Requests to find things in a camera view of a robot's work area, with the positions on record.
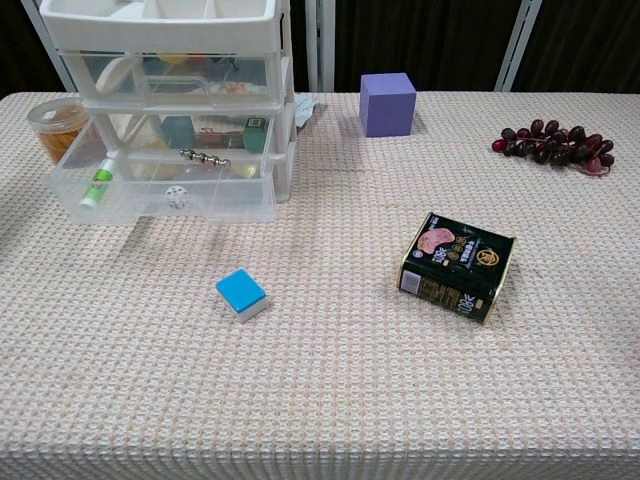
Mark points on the blue and white mahjong tile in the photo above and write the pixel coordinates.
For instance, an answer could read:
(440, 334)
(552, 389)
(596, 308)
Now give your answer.
(240, 292)

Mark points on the clear plastic drawer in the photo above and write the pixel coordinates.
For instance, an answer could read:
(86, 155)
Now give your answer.
(240, 70)
(225, 200)
(220, 125)

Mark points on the white plastic drawer cabinet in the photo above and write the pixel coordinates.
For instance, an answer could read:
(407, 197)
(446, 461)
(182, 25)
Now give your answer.
(160, 37)

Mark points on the green block with white label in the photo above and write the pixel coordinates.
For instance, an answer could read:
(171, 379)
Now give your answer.
(256, 134)

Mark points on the pale blue packet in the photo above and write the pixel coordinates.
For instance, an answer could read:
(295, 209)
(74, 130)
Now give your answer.
(303, 112)

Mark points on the beige waffle tablecloth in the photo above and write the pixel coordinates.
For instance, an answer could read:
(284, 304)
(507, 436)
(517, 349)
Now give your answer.
(300, 375)

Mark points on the black luncheon meat can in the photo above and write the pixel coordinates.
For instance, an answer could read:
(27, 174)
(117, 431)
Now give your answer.
(455, 270)

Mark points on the purple foam cube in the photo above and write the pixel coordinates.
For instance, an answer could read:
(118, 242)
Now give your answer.
(387, 107)

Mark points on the white die with dots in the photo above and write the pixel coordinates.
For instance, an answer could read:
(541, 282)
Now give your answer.
(177, 197)

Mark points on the dark green block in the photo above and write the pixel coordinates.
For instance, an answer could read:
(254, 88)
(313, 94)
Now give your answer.
(178, 132)

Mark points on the black pleated curtain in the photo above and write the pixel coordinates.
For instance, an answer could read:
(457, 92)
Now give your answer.
(425, 40)

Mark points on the green and white glue stick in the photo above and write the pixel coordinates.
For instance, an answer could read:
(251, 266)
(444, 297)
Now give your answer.
(100, 181)

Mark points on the bunch of dark red grapes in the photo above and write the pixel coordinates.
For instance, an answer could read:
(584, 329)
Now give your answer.
(555, 145)

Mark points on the white curved plastic piece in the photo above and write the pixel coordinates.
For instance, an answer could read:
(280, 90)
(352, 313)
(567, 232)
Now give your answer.
(114, 74)

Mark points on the clear jar with orange snacks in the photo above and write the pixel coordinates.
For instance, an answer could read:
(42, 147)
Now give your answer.
(55, 127)

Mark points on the white metal frame post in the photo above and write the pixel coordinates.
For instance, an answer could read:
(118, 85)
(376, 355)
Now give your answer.
(517, 45)
(37, 25)
(327, 45)
(311, 45)

